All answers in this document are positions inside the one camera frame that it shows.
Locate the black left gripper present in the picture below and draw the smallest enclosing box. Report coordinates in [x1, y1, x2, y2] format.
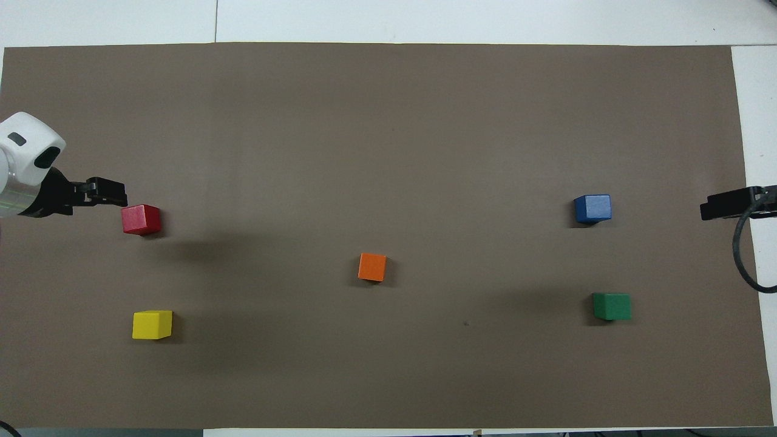
[21, 166, 129, 219]

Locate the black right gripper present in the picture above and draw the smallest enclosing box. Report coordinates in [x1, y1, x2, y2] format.
[699, 185, 777, 222]

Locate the red wooden block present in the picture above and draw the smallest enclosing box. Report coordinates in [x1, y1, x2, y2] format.
[121, 204, 163, 236]

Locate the blue wooden block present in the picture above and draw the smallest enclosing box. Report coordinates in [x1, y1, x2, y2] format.
[574, 194, 612, 225]

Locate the yellow wooden block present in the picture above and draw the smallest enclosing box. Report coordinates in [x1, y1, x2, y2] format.
[132, 310, 174, 340]

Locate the green wooden block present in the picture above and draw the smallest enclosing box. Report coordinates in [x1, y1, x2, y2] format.
[592, 292, 633, 322]

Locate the orange wooden block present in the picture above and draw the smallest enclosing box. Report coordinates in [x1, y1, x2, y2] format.
[358, 252, 388, 283]

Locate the brown table mat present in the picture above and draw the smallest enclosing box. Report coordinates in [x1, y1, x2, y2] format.
[0, 42, 775, 431]

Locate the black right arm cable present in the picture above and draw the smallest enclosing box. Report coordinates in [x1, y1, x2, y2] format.
[732, 197, 777, 294]

